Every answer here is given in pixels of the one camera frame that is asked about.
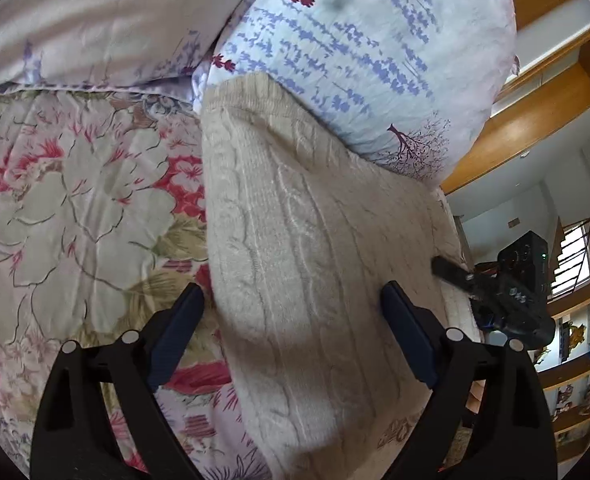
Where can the white floral pillow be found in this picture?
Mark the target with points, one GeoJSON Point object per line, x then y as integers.
{"type": "Point", "coordinates": [106, 43]}

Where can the wooden wall shelf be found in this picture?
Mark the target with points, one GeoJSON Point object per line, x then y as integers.
{"type": "Point", "coordinates": [564, 369]}

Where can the white pillow blue pattern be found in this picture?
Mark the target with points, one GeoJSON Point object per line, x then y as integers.
{"type": "Point", "coordinates": [406, 84]}

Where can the beige cable knit sweater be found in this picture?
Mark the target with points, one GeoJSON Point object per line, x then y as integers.
{"type": "Point", "coordinates": [302, 235]}

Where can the floral bed sheet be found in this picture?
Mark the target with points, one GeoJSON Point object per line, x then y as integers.
{"type": "Point", "coordinates": [102, 224]}

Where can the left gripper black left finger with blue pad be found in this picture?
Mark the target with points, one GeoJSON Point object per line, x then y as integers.
{"type": "Point", "coordinates": [73, 437]}

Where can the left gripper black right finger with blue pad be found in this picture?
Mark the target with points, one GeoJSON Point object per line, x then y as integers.
{"type": "Point", "coordinates": [486, 417]}

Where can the wooden headboard frame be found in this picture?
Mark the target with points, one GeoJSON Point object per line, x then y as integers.
{"type": "Point", "coordinates": [551, 89]}

